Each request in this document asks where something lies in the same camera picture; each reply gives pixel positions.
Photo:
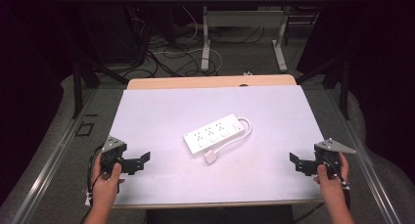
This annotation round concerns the white power strip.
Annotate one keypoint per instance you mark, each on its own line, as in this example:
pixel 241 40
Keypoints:
pixel 213 134

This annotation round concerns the white table mat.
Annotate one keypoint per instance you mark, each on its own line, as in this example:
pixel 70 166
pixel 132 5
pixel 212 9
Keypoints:
pixel 163 119

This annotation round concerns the black metal stand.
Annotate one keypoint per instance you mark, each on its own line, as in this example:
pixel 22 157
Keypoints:
pixel 77 87
pixel 344 87

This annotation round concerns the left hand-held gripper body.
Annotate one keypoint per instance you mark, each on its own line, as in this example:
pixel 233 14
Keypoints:
pixel 112 150

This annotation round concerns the person's right hand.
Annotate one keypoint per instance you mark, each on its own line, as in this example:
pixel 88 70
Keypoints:
pixel 332 185

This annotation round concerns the white power plug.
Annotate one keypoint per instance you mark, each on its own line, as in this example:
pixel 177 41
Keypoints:
pixel 210 157

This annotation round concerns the black floor socket frame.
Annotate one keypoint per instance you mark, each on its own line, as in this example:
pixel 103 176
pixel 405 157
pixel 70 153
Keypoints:
pixel 85 129

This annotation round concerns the metal floor rail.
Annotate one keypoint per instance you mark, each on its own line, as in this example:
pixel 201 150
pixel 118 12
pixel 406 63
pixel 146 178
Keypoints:
pixel 372 171
pixel 49 165

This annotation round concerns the person's left hand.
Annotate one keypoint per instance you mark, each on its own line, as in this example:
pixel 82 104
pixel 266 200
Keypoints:
pixel 106 185

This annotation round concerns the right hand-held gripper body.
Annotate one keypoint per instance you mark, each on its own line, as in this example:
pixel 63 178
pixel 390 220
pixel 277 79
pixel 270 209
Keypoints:
pixel 329 150

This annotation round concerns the white desk with metal legs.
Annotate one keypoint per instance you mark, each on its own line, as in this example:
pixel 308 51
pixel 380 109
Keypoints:
pixel 254 18

